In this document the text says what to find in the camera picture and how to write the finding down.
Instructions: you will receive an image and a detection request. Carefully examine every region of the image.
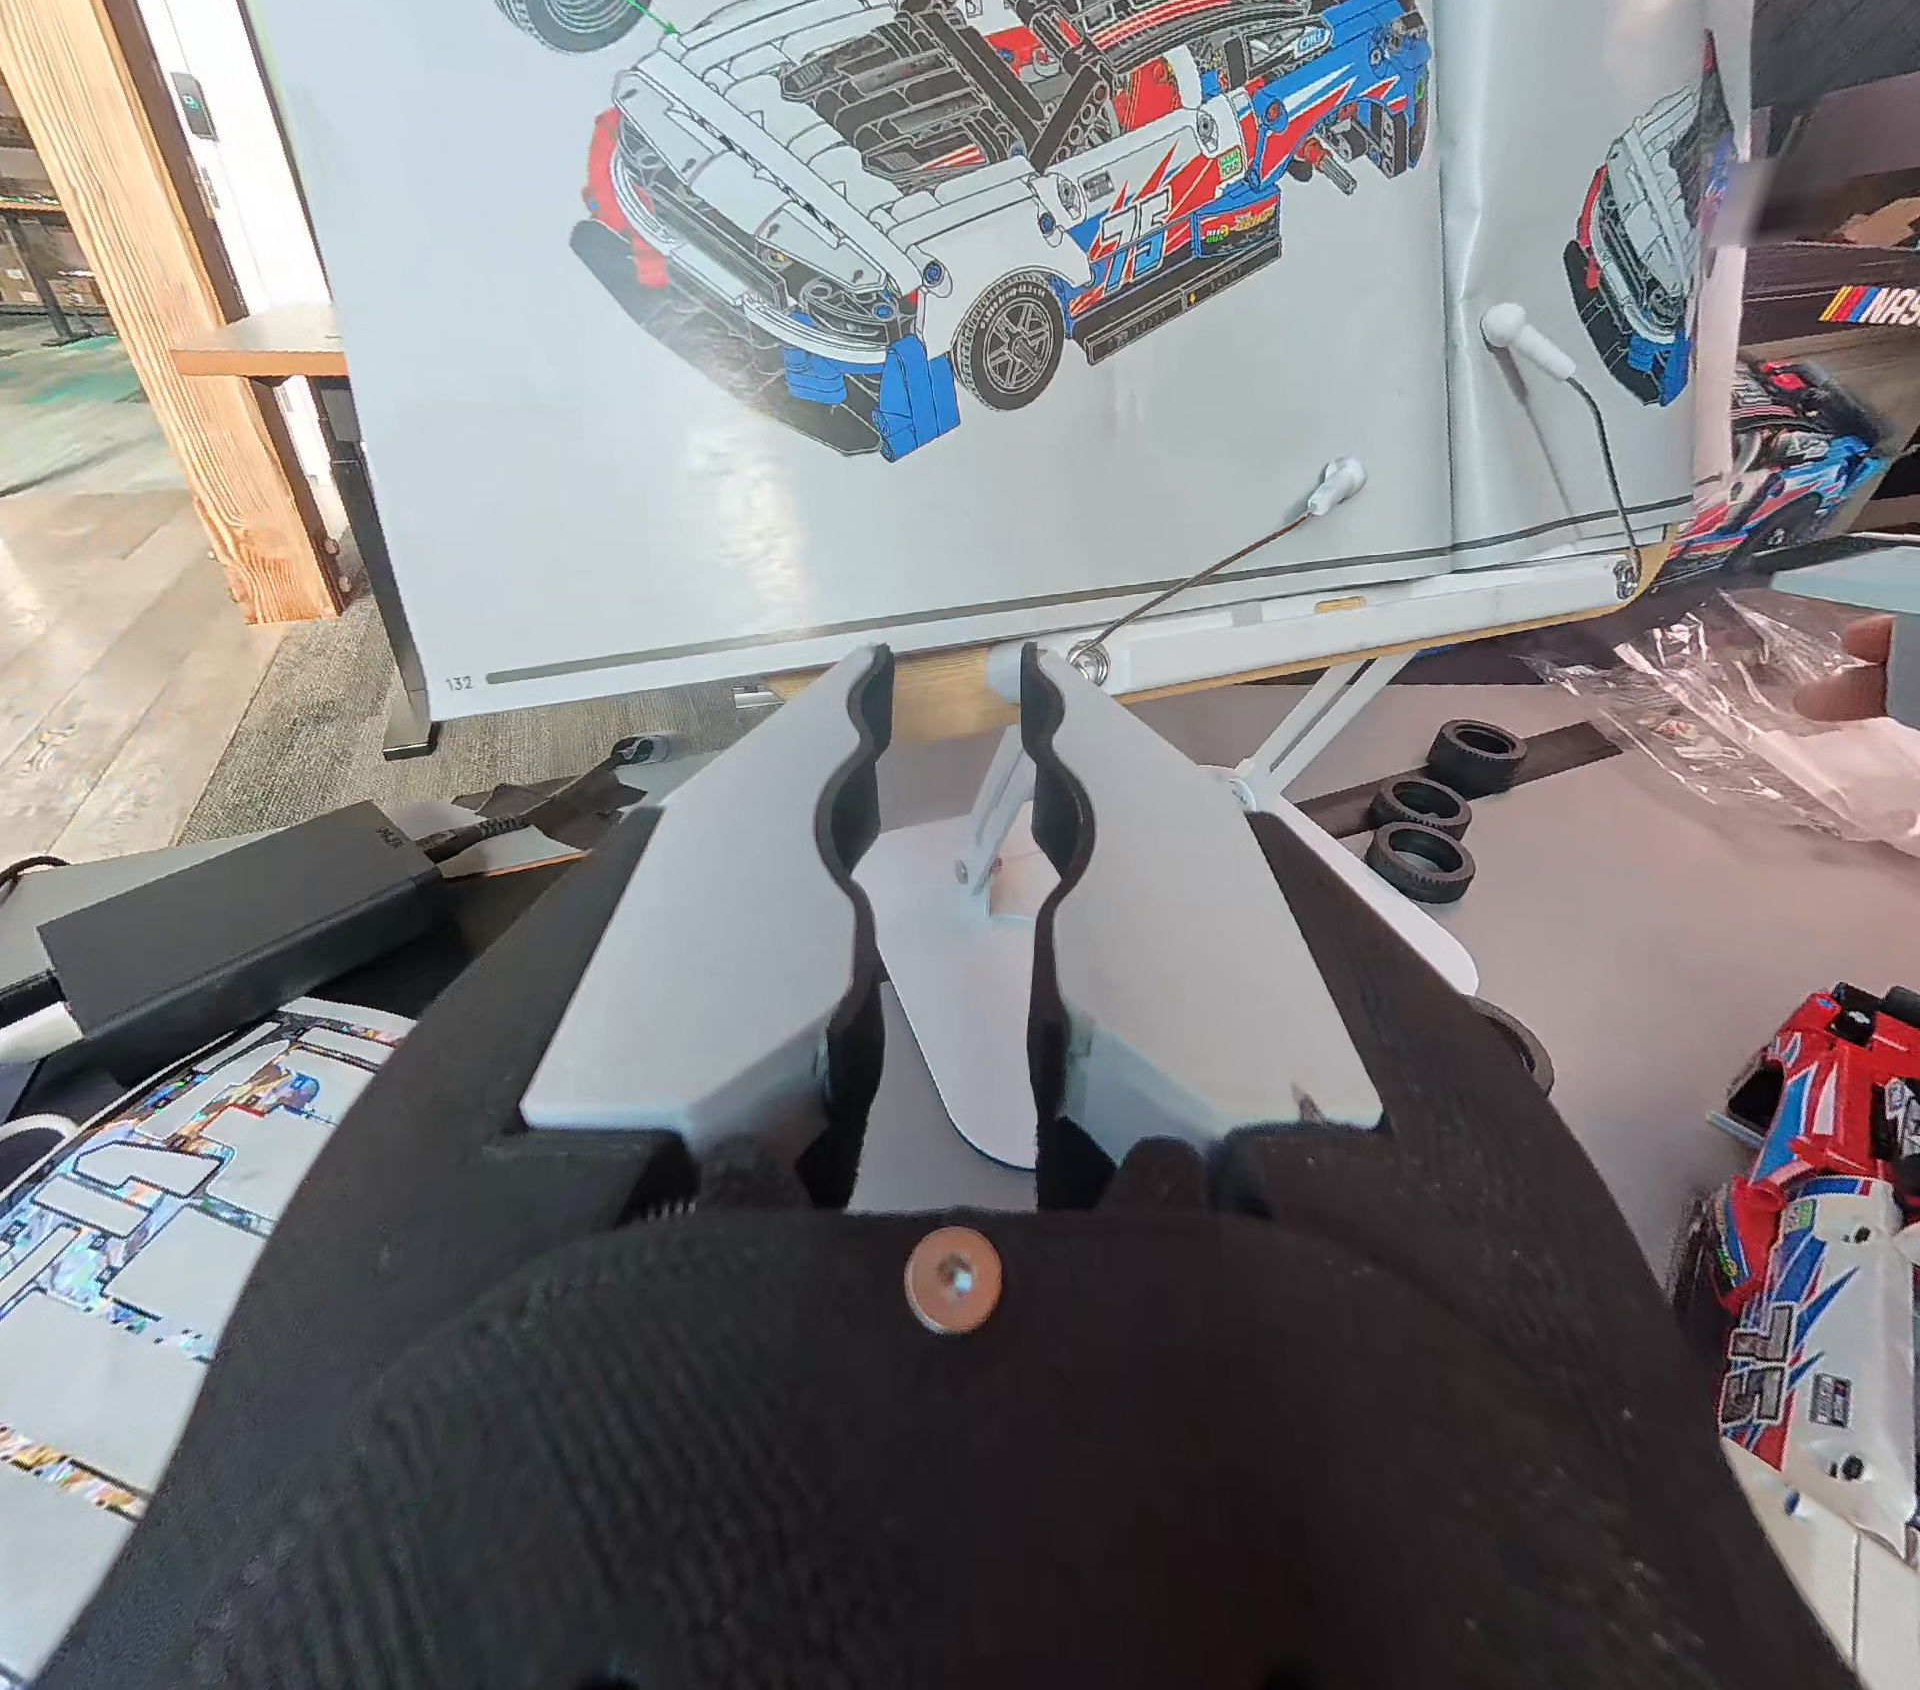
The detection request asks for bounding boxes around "clear plastic bag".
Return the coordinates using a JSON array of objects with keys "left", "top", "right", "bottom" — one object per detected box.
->
[{"left": 1521, "top": 586, "right": 1920, "bottom": 861}]

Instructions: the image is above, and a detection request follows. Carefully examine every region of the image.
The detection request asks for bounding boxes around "white book stand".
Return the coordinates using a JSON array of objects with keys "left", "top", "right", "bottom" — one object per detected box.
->
[{"left": 733, "top": 302, "right": 1698, "bottom": 1175}]

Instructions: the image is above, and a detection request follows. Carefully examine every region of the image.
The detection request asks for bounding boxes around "person's right hand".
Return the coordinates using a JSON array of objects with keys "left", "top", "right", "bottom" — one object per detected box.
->
[{"left": 1792, "top": 610, "right": 1920, "bottom": 732}]

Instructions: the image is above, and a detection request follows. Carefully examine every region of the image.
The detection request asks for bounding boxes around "black rubber toy tyre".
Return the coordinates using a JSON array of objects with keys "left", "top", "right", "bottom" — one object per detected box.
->
[
  {"left": 1363, "top": 821, "right": 1480, "bottom": 908},
  {"left": 1367, "top": 774, "right": 1471, "bottom": 841},
  {"left": 1423, "top": 719, "right": 1532, "bottom": 800},
  {"left": 1469, "top": 993, "right": 1557, "bottom": 1097}
]

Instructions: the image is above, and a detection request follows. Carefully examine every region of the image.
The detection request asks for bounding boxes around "instruction booklet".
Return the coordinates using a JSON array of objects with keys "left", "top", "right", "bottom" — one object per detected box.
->
[{"left": 194, "top": 0, "right": 1757, "bottom": 724}]

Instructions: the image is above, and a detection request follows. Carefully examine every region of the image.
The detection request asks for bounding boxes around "wooden pillar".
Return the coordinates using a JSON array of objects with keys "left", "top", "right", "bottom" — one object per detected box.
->
[{"left": 0, "top": 0, "right": 350, "bottom": 631}]

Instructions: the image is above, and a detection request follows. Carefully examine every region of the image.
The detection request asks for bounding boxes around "sticker sheet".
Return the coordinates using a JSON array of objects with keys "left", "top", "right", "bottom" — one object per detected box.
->
[{"left": 0, "top": 996, "right": 422, "bottom": 1535}]

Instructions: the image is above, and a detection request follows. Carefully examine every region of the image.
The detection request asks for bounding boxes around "black power cable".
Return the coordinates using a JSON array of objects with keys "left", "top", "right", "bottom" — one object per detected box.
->
[{"left": 411, "top": 731, "right": 677, "bottom": 869}]

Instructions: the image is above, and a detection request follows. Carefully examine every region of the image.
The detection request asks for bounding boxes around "black toy set box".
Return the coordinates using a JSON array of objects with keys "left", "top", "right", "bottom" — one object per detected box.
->
[{"left": 1655, "top": 106, "right": 1920, "bottom": 590}]

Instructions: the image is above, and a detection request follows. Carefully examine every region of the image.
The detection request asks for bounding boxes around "toy brick race car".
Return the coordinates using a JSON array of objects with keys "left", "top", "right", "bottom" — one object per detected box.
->
[{"left": 1668, "top": 983, "right": 1920, "bottom": 1594}]

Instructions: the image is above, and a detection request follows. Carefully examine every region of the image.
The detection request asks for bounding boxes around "black power adapter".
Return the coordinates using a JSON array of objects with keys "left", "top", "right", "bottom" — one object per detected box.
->
[{"left": 36, "top": 797, "right": 443, "bottom": 1049}]

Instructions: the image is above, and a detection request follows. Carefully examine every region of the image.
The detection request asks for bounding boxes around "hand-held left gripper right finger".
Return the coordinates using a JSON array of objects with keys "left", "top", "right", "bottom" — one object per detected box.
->
[{"left": 1019, "top": 641, "right": 1386, "bottom": 1168}]

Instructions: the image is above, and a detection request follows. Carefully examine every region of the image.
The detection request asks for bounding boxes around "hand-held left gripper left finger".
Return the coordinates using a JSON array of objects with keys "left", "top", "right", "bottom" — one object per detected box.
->
[{"left": 515, "top": 641, "right": 902, "bottom": 1168}]

